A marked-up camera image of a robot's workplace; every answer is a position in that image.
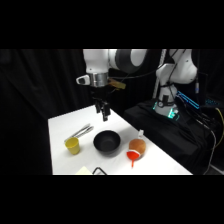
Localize brown potato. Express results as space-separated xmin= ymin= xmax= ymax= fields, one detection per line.
xmin=128 ymin=138 xmax=147 ymax=158

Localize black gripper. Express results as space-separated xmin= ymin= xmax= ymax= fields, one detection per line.
xmin=90 ymin=85 xmax=112 ymax=123

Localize yellow cable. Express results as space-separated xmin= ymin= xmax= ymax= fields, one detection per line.
xmin=213 ymin=107 xmax=224 ymax=149

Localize yellow plastic cup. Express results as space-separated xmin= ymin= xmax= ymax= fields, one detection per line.
xmin=64 ymin=136 xmax=81 ymax=156

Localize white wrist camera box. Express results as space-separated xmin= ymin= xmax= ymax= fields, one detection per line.
xmin=75 ymin=74 xmax=92 ymax=87

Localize pale yellow paper note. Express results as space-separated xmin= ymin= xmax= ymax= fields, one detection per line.
xmin=74 ymin=166 xmax=93 ymax=176

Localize tan wrist bracket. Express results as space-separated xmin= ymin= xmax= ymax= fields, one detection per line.
xmin=108 ymin=78 xmax=128 ymax=91

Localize black curtain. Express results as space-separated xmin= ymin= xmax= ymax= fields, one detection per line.
xmin=0 ymin=49 xmax=224 ymax=176

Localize black bowl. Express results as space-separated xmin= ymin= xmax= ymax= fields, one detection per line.
xmin=92 ymin=130 xmax=122 ymax=157

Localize black cloth covered stand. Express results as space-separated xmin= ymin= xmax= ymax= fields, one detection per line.
xmin=122 ymin=99 xmax=218 ymax=176

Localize red plastic scoop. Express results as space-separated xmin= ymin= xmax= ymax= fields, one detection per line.
xmin=126 ymin=150 xmax=141 ymax=169

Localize black wire frame object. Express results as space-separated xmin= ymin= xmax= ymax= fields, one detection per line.
xmin=91 ymin=167 xmax=108 ymax=176

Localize silver metal tongs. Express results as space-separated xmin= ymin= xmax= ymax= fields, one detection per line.
xmin=64 ymin=123 xmax=95 ymax=143

